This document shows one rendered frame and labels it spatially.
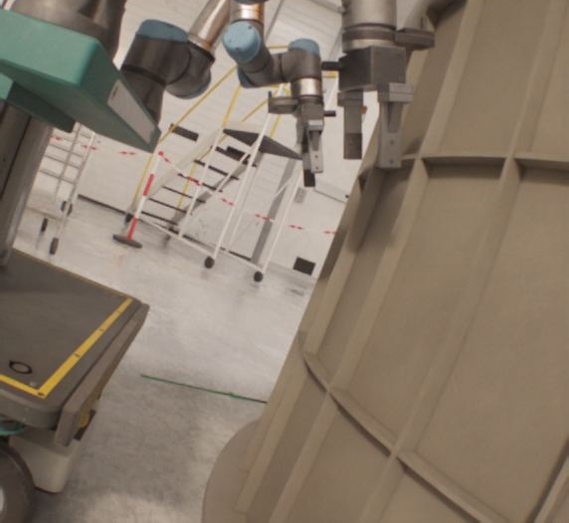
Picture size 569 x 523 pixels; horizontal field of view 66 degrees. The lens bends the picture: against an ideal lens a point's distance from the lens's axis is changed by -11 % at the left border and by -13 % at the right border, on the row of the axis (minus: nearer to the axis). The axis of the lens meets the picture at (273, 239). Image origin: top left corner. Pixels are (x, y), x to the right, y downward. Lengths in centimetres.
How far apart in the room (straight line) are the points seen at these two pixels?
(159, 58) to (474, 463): 95
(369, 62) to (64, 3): 37
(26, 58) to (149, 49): 56
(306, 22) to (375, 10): 824
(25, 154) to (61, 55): 47
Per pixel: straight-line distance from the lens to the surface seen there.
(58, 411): 59
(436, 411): 61
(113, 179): 805
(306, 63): 112
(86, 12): 61
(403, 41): 67
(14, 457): 75
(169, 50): 111
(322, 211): 858
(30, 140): 102
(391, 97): 58
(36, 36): 59
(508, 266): 59
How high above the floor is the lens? 59
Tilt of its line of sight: 1 degrees down
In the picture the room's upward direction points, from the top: 21 degrees clockwise
